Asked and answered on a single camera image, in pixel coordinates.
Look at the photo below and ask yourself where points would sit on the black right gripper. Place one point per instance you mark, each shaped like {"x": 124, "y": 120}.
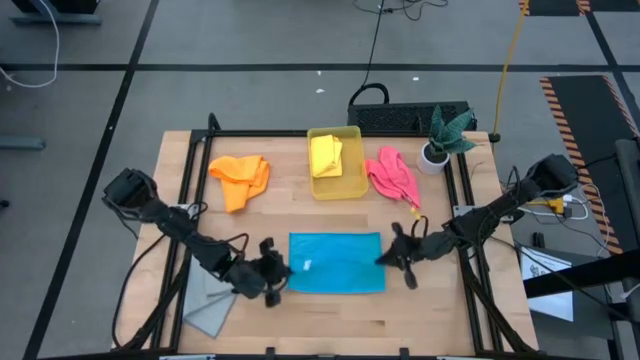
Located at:
{"x": 425, "y": 246}

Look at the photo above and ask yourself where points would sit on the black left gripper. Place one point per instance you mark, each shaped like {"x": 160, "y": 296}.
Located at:
{"x": 255, "y": 277}

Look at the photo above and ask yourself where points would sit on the blue microfiber towel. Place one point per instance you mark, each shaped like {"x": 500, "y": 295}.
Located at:
{"x": 340, "y": 262}

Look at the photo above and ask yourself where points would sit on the yellow translucent plastic bin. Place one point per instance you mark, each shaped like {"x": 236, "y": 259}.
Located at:
{"x": 352, "y": 170}

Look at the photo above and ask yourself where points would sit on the yellow microfiber towel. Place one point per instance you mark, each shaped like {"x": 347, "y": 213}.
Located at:
{"x": 325, "y": 155}

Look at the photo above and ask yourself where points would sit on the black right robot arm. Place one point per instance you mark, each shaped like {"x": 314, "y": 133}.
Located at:
{"x": 495, "y": 212}

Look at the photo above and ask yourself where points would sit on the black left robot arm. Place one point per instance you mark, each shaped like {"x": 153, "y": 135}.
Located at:
{"x": 190, "y": 237}

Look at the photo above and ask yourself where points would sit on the pink microfiber towel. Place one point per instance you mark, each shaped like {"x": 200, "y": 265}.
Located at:
{"x": 397, "y": 177}

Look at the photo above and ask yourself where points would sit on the grey microfiber towel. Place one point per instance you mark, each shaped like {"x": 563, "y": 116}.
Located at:
{"x": 207, "y": 315}

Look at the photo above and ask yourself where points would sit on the orange microfiber towel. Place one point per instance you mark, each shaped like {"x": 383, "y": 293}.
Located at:
{"x": 240, "y": 175}

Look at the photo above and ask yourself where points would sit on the potted plant in white pot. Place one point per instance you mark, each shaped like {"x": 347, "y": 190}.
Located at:
{"x": 434, "y": 152}

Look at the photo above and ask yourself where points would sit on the black perforated equipment box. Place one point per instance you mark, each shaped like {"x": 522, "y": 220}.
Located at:
{"x": 395, "y": 117}

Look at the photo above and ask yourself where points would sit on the small black block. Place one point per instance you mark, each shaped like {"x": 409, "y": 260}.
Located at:
{"x": 538, "y": 239}

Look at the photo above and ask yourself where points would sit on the white printed paper sheet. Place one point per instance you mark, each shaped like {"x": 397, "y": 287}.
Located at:
{"x": 555, "y": 305}

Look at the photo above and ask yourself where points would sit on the yellow power plug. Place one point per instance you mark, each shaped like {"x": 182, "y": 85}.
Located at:
{"x": 554, "y": 204}

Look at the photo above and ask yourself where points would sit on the black metal beam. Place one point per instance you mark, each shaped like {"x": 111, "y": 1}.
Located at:
{"x": 575, "y": 275}

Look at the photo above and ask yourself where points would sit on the large black hazard-striped mat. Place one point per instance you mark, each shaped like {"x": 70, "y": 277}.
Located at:
{"x": 585, "y": 130}

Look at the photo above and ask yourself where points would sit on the grey desk foot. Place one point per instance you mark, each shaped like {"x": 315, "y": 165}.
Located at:
{"x": 22, "y": 143}
{"x": 55, "y": 20}

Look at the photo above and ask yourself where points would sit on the narrow black hazard-striped mat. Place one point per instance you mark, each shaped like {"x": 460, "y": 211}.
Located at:
{"x": 550, "y": 6}

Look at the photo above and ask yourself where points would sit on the silver metal bracket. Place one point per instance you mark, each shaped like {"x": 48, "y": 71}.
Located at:
{"x": 460, "y": 211}

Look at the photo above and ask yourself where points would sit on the black aluminium table frame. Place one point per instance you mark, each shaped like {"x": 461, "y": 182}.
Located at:
{"x": 250, "y": 133}

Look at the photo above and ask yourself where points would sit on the dark grey post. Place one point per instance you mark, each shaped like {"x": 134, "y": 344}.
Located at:
{"x": 630, "y": 200}

